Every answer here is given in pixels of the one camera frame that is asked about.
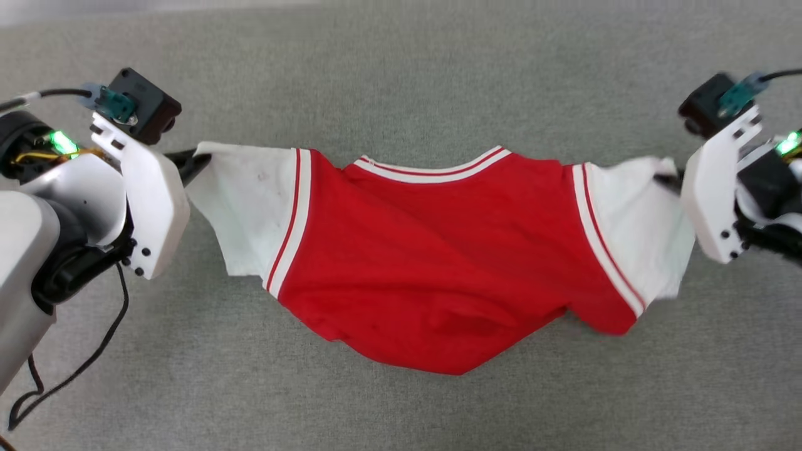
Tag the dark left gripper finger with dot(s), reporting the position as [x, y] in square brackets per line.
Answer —
[188, 164]

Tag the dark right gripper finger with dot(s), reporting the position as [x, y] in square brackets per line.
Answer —
[669, 180]

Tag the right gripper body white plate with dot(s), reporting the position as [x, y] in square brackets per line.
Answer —
[711, 194]

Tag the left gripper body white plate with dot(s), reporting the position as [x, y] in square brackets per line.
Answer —
[156, 213]

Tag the red white jersey shirt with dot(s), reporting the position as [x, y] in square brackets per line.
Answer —
[438, 250]

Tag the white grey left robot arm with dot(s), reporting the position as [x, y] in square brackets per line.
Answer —
[25, 263]

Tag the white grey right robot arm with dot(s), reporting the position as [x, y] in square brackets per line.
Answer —
[777, 241]

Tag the grey fabric sofa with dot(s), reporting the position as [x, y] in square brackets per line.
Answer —
[401, 75]

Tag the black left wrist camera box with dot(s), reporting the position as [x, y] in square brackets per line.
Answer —
[147, 103]

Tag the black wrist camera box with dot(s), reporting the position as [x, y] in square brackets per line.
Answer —
[702, 103]
[147, 103]

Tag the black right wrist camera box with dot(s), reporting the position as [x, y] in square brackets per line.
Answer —
[702, 103]

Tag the teal left camera connector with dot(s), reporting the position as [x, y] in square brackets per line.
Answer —
[116, 103]

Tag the teal camera connector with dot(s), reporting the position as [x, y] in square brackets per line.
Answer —
[116, 103]
[739, 94]

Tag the teal right camera connector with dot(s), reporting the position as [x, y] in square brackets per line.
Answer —
[739, 94]

